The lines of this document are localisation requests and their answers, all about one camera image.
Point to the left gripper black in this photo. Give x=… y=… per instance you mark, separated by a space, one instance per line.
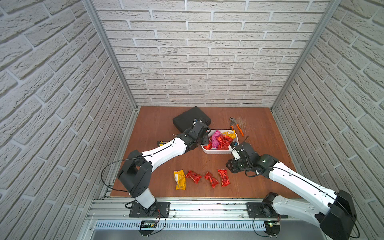
x=201 y=128

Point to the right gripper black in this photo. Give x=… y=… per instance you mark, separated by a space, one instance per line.
x=231 y=165

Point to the white plastic storage box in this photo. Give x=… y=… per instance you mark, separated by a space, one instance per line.
x=225 y=142

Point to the red tea bag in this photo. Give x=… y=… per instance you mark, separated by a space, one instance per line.
x=209 y=146
x=224 y=177
x=213 y=181

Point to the red tea bag packet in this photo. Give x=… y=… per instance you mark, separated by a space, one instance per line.
x=194 y=176

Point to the yellow tea bag packet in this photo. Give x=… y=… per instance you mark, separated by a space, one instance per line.
x=180 y=179

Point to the magenta tea bag packet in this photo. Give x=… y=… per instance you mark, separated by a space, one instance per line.
x=215 y=141

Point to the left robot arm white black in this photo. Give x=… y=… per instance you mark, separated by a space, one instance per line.
x=135 y=174

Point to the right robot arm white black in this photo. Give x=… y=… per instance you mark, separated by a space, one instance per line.
x=333 y=212

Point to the small yellow tea bag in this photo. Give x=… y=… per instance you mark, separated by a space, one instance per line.
x=230 y=134

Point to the black plastic tool case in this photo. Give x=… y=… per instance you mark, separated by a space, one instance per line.
x=186 y=120

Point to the right controller board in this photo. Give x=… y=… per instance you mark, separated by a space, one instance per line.
x=272 y=228

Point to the controller board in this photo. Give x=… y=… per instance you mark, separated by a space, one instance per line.
x=272 y=228
x=148 y=227

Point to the left controller board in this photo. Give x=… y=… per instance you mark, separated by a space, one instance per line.
x=148 y=227

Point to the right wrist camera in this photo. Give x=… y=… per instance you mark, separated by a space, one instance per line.
x=235 y=147

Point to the orange handled pliers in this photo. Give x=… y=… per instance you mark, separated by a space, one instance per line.
x=233 y=124

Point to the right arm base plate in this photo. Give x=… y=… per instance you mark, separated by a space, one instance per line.
x=260 y=210

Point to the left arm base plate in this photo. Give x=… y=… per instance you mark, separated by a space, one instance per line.
x=161 y=209

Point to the aluminium rail frame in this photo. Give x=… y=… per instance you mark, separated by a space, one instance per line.
x=190 y=218

